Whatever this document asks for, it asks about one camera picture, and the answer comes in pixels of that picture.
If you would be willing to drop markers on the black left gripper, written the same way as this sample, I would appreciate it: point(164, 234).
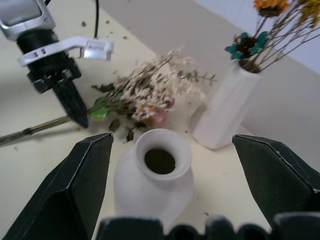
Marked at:
point(51, 71)

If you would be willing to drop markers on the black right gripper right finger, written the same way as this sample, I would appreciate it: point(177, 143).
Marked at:
point(277, 175)

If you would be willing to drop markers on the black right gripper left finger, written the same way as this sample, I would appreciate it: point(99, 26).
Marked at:
point(62, 185)

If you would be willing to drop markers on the white dried flower bouquet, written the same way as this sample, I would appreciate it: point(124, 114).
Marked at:
point(150, 85)

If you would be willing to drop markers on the orange and teal flower bouquet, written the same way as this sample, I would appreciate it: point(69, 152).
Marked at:
point(252, 45)

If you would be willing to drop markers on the tall angular white vase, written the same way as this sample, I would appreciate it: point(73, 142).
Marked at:
point(225, 110)

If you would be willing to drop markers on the round white vase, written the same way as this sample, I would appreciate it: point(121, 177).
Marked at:
point(155, 182)

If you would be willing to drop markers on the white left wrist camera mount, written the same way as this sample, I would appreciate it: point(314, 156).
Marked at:
point(96, 48)

